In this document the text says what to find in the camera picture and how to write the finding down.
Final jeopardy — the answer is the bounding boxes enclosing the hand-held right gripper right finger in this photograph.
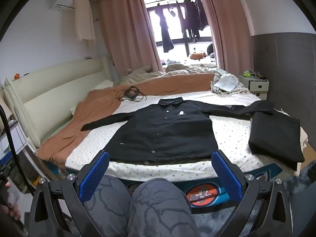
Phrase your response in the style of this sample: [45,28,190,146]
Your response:
[212,150,293,237]

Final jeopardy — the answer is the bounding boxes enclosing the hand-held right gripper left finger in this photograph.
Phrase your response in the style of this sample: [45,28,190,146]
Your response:
[27,150,110,237]

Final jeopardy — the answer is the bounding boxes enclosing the black button-up jacket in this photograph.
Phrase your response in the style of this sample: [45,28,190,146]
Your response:
[80,98,275,166]

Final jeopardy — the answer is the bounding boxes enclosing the row of hanging dark clothes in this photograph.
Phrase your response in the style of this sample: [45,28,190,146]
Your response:
[154,0,211,54]

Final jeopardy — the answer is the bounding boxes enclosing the person's left hand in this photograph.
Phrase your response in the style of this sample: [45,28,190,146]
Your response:
[4,181,22,222]

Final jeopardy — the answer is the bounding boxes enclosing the bedside storage unit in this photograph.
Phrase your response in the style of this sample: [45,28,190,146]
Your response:
[0,120,28,160]

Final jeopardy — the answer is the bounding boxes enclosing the white floral bed sheet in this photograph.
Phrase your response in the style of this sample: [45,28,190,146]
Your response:
[65,91,302,182]

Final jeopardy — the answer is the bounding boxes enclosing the folded black garment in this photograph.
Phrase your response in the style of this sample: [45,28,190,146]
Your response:
[248,111,306,171]

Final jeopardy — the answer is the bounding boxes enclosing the person's grey patterned pants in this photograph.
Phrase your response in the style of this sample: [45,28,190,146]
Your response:
[84,174,198,237]

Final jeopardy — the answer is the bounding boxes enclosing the orange blanket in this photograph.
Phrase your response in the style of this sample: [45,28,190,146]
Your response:
[37,73,218,163]

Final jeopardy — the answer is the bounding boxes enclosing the fringed white throw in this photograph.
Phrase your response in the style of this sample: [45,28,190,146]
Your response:
[210,73,250,96]

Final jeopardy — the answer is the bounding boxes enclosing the blue grey cloth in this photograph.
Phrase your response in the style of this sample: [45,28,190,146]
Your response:
[212,74,239,93]

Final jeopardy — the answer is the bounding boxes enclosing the white nightstand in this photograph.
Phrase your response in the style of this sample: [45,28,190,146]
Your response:
[238,75,269,101]

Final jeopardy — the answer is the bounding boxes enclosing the cream padded headboard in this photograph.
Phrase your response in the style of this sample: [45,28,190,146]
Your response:
[4,55,111,149]

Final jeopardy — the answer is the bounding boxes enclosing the crumpled beige duvet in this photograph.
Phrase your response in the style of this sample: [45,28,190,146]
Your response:
[120,64,224,85]

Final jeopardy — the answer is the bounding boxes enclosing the pink curtain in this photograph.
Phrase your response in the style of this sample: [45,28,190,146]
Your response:
[195,0,250,71]
[98,0,164,80]

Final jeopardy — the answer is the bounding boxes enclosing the white hanging garment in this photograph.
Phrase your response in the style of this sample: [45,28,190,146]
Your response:
[73,0,97,42]

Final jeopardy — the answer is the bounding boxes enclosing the white air conditioner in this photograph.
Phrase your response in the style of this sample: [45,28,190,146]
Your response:
[49,0,76,11]

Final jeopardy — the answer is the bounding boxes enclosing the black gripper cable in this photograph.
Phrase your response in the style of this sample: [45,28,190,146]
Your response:
[0,105,35,195]

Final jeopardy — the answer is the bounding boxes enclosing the black cable bundle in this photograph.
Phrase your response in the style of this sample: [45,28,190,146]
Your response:
[117,86,147,103]

